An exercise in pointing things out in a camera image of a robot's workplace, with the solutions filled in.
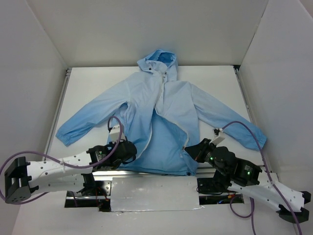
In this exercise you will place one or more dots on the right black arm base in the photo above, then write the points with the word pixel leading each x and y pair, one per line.
pixel 209 194

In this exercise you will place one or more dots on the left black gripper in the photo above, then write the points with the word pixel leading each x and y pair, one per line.
pixel 132 150

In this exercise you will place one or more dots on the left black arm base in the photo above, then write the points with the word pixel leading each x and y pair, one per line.
pixel 94 194

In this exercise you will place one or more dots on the right aluminium table rail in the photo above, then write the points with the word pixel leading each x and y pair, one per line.
pixel 249 111

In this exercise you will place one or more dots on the front aluminium table rail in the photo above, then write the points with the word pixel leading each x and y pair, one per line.
pixel 201 172

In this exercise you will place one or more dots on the aluminium table rail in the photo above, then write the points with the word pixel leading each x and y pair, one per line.
pixel 57 112
pixel 249 111
pixel 201 172

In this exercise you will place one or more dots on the light blue hooded jacket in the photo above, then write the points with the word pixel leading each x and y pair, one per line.
pixel 161 116

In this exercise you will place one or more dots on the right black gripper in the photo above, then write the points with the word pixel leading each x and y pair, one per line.
pixel 202 150

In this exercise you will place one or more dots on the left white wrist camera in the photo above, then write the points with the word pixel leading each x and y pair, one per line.
pixel 116 133

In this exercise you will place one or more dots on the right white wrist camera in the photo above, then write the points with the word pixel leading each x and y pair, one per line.
pixel 219 136

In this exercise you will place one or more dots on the left aluminium table rail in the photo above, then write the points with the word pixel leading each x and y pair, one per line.
pixel 57 112

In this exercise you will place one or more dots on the silver foil-covered panel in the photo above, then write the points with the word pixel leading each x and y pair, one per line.
pixel 157 193

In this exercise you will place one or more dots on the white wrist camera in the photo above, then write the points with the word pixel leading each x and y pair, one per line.
pixel 116 133
pixel 219 136

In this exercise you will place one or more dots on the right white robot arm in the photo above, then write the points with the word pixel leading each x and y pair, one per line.
pixel 244 177

